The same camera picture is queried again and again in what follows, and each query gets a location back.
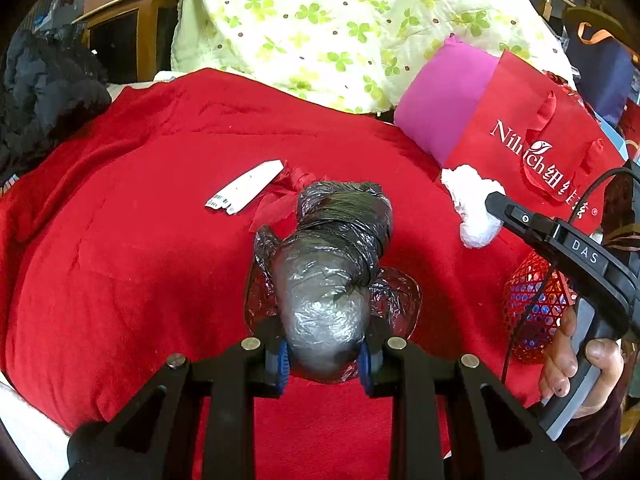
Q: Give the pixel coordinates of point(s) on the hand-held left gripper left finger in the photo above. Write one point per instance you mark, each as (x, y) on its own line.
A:
(282, 367)

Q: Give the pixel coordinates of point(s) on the white medicine box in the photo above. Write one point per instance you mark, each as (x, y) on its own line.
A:
(245, 185)

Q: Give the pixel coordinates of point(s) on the red paper gift bag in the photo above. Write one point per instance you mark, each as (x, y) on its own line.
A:
(510, 110)

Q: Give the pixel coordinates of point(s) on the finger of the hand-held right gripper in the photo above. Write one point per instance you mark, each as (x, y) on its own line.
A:
(520, 217)

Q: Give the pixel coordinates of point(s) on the white tissue wad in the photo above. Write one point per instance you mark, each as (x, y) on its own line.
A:
(470, 200)

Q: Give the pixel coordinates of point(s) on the black puffer jacket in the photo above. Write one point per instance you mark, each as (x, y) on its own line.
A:
(45, 95)

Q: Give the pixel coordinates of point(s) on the red mesh plastic basket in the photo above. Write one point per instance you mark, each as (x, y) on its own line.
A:
(530, 310)

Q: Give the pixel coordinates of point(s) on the green clover print quilt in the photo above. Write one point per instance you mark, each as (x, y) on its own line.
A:
(325, 20)

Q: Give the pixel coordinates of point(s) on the grey plastic-wrapped bundle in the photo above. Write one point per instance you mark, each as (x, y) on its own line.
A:
(325, 280)

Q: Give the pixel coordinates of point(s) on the red blanket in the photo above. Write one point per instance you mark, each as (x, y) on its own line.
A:
(125, 260)

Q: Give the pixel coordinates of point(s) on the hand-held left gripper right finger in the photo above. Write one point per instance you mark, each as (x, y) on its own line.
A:
(365, 367)

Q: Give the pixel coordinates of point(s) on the red crumpled foil bag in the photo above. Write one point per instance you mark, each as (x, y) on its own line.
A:
(557, 80)

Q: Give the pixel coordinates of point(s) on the person's right hand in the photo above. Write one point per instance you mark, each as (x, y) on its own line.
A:
(555, 360)

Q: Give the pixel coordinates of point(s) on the person's right forearm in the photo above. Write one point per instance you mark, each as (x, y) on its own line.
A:
(595, 440)

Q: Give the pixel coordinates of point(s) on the red sheer scrap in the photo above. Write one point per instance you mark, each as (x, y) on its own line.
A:
(280, 205)

